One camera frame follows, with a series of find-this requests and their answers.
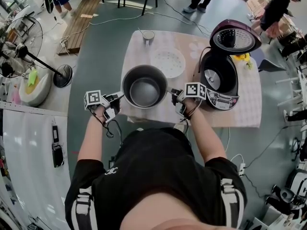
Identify white round seat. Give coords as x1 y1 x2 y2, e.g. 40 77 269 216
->
18 67 52 107

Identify person's right forearm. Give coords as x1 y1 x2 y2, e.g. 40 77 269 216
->
188 109 228 164

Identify slim black device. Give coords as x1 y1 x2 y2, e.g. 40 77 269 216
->
52 125 60 144

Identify pink checkered tablecloth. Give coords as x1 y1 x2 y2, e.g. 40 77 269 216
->
119 30 262 129

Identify person's left forearm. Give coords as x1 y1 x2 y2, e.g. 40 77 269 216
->
77 115 109 164

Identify wooden slatted platform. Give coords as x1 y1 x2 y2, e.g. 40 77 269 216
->
57 0 104 57

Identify person's face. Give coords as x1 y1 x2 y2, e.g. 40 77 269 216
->
119 195 240 230

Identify large black standing fan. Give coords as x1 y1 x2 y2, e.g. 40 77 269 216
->
0 15 73 88

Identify white power strip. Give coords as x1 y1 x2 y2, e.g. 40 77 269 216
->
237 162 247 177

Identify white metal rack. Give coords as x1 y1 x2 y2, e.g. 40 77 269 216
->
275 63 307 110

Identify black t-shirt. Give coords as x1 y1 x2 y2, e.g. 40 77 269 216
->
64 127 248 230

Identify grey chair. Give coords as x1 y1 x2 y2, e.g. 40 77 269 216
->
258 58 287 73

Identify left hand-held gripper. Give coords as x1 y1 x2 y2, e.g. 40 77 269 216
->
83 90 125 124

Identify grey harness strap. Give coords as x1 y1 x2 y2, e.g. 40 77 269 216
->
220 178 245 229
75 187 94 230

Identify wide black device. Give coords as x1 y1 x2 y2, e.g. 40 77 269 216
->
51 144 65 168

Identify black machine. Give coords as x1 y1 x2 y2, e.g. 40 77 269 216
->
265 184 307 216

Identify white perforated steamer tray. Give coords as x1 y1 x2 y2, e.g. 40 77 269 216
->
150 46 187 79

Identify white cloth covered table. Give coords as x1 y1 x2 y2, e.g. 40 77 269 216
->
0 108 72 230

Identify dark purple rice cooker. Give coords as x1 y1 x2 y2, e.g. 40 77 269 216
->
197 19 262 111

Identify person's left hand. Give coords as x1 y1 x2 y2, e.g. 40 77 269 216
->
90 104 107 127

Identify yellow flowers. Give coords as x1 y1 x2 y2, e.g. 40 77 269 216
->
234 53 254 70

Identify person's right hand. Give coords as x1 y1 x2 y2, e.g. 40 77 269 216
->
182 97 201 116

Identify grey mug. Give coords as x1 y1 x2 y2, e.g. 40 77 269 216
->
142 30 156 46

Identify grey metal pot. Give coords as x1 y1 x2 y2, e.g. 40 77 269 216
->
121 65 168 110

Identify green plastic item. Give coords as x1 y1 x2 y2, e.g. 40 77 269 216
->
27 69 39 87

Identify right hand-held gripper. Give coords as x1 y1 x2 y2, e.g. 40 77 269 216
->
167 81 207 116

